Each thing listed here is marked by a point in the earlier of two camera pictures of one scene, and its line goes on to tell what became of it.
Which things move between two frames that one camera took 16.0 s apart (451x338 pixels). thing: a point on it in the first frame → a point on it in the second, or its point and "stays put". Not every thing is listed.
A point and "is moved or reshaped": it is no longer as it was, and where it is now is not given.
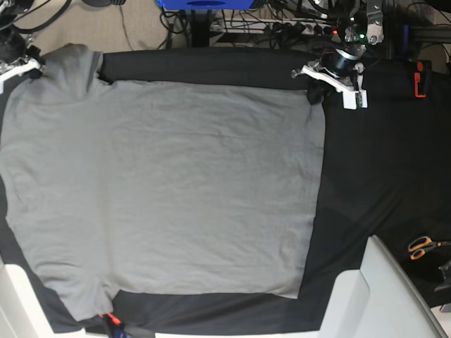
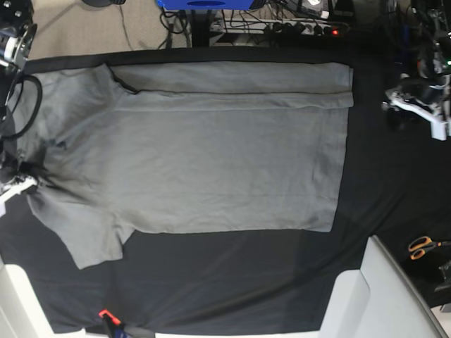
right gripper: (342, 68) → (417, 98)
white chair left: (22, 314) stays put
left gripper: (31, 60) → (12, 185)
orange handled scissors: (418, 246) stays put
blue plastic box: (205, 4) stays put
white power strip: (274, 27) stays put
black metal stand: (200, 28) stays put
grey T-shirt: (163, 187) is moved or reshaped
